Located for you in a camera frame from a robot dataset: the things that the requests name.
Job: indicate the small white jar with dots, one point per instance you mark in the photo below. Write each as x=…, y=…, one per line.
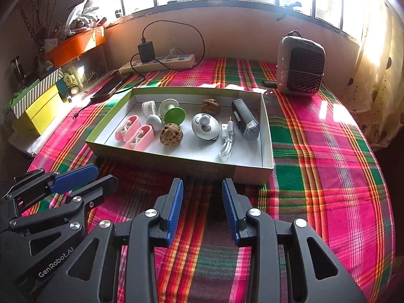
x=149, y=108

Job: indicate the black flashlight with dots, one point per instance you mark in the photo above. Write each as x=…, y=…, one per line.
x=244, y=118

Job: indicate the dried twigs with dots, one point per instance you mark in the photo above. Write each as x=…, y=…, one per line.
x=33, y=19

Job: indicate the grey space heater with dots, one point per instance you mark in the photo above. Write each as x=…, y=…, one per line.
x=299, y=66

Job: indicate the white plug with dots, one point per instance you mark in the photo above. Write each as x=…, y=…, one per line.
x=173, y=53

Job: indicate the black phone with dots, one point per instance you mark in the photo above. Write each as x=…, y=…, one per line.
x=110, y=86

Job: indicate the round device with knob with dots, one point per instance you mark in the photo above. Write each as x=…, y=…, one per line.
x=205, y=127

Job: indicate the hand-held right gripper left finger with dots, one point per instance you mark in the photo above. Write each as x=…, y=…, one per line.
x=175, y=211

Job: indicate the glass jar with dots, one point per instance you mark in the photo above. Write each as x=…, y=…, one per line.
x=17, y=69

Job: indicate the orange tray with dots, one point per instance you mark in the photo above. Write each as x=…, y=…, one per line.
x=75, y=47

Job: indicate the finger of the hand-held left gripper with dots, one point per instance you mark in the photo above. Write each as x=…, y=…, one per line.
x=101, y=187
x=75, y=178

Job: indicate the yellow box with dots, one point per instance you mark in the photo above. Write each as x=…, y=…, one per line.
x=41, y=112

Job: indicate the white power strip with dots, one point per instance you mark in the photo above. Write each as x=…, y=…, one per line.
x=180, y=61

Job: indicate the green and white cardboard box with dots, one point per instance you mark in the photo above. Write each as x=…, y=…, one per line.
x=189, y=153

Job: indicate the black window latch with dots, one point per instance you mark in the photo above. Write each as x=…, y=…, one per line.
x=290, y=9

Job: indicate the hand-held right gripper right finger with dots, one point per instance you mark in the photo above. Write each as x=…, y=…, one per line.
x=230, y=211

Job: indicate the brown walnut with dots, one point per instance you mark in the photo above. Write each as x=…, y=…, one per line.
x=210, y=105
x=172, y=135

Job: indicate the white plastic bag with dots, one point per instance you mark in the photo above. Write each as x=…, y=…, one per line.
x=80, y=15

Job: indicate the teal box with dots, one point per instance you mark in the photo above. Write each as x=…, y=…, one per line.
x=71, y=82

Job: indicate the small black cylinder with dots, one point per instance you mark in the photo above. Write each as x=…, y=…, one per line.
x=270, y=83

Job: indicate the green and white spool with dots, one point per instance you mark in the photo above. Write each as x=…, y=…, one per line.
x=172, y=113

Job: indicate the small grey dome knob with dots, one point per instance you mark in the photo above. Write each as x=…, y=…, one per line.
x=154, y=122

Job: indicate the plaid blanket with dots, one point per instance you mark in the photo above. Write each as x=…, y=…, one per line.
x=315, y=148

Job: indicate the cream patterned curtain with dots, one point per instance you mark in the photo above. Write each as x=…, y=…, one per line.
x=375, y=85

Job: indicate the striped box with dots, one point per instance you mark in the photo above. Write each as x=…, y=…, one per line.
x=34, y=91

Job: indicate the black charger adapter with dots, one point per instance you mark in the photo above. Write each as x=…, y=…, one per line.
x=146, y=52

